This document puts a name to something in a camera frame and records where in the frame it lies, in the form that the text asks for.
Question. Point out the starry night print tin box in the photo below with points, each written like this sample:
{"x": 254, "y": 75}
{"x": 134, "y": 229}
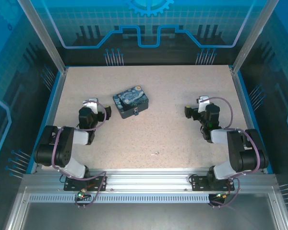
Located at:
{"x": 130, "y": 100}

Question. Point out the small metal padlock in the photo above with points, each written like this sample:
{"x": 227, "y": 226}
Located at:
{"x": 135, "y": 111}

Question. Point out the small silver key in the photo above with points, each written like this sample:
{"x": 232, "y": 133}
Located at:
{"x": 155, "y": 153}

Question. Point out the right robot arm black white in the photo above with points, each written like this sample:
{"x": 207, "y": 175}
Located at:
{"x": 247, "y": 153}

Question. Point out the steel sheet panel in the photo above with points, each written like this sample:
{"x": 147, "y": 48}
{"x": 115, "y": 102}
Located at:
{"x": 146, "y": 216}

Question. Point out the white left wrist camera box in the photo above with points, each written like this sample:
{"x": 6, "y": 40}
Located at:
{"x": 93, "y": 105}

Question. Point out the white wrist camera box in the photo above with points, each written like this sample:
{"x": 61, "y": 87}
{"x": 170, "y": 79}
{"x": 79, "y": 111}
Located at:
{"x": 93, "y": 105}
{"x": 202, "y": 103}

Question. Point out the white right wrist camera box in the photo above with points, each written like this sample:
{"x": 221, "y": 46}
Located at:
{"x": 202, "y": 103}

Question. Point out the aluminium table side rail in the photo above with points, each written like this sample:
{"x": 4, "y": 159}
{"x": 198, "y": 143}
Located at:
{"x": 51, "y": 119}
{"x": 247, "y": 115}

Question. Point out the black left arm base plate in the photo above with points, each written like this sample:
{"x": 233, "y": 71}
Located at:
{"x": 98, "y": 183}

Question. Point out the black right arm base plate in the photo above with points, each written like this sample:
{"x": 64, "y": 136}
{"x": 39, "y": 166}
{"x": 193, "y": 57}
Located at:
{"x": 199, "y": 183}

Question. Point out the aluminium mounting rail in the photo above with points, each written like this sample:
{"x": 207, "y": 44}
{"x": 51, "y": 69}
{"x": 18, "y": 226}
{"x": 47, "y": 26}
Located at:
{"x": 146, "y": 178}

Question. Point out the aluminium frame post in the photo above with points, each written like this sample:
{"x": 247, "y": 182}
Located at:
{"x": 254, "y": 36}
{"x": 42, "y": 36}

